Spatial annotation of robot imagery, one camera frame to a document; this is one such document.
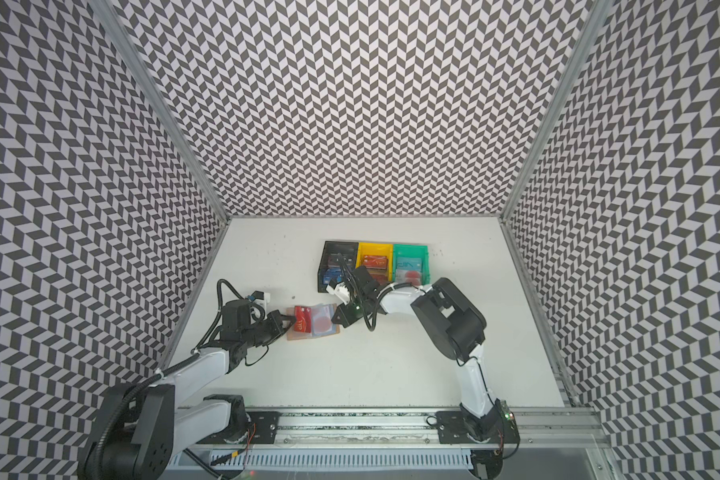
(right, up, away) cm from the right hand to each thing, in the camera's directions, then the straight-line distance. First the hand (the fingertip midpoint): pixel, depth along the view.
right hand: (338, 322), depth 92 cm
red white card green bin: (+23, +14, +8) cm, 28 cm away
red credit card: (-11, +2, -3) cm, 11 cm away
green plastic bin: (+24, +22, +11) cm, 35 cm away
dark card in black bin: (-2, +19, +10) cm, 21 cm away
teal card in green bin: (+23, +18, +10) cm, 31 cm away
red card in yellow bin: (+11, +18, +10) cm, 24 cm away
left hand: (-12, +1, -4) cm, 13 cm away
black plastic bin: (-3, +23, +11) cm, 26 cm away
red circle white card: (-5, +1, -1) cm, 5 cm away
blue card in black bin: (-3, +14, +8) cm, 17 cm away
